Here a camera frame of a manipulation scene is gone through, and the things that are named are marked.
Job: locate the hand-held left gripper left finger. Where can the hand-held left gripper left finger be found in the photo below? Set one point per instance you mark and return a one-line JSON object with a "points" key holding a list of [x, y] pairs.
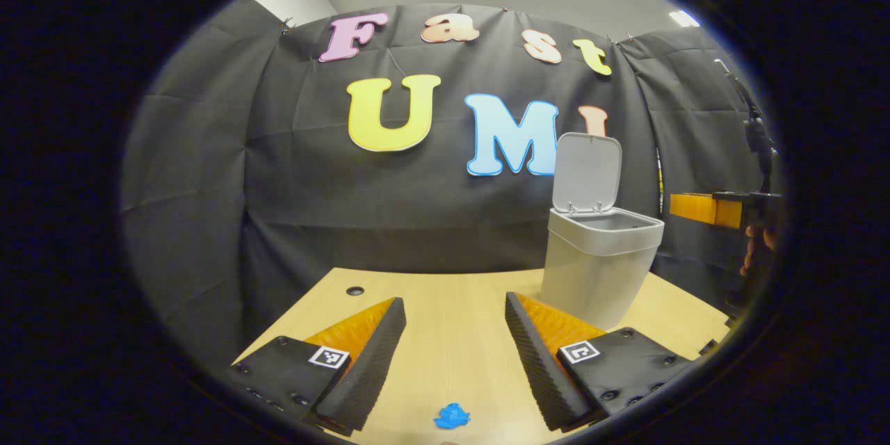
{"points": [[368, 375]]}

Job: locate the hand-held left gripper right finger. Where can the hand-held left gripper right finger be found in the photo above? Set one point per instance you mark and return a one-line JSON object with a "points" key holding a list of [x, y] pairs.
{"points": [[539, 368]]}

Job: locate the white desktop garbage bin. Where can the white desktop garbage bin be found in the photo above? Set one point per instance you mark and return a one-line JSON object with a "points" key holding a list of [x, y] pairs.
{"points": [[591, 271]]}

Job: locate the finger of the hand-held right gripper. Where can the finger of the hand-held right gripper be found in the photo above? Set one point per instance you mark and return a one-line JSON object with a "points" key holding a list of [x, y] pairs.
{"points": [[695, 207]]}

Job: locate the black backdrop cloth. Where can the black backdrop cloth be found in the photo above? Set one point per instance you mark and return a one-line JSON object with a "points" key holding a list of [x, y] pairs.
{"points": [[278, 188]]}

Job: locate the ceiling light panel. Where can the ceiling light panel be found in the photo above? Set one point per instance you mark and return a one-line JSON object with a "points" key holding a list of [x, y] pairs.
{"points": [[685, 18]]}

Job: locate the blue paper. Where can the blue paper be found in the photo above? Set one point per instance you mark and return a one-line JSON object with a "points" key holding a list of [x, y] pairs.
{"points": [[452, 417]]}

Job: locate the wooden desktop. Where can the wooden desktop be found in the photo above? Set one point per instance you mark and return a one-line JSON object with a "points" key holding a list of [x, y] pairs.
{"points": [[452, 341]]}

